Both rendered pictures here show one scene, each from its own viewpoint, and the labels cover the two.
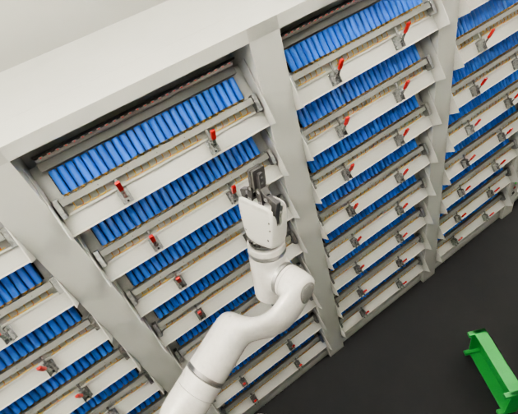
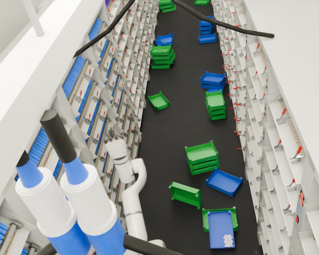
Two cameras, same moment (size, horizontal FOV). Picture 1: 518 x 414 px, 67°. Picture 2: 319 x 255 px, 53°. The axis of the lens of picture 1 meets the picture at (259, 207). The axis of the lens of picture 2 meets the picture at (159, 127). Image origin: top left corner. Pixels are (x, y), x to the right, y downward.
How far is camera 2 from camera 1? 116 cm
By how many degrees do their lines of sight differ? 44
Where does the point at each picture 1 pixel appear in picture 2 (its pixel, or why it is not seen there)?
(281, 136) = (75, 131)
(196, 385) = (137, 216)
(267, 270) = (127, 165)
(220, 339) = (131, 197)
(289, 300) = (142, 167)
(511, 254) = (155, 153)
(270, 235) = (124, 149)
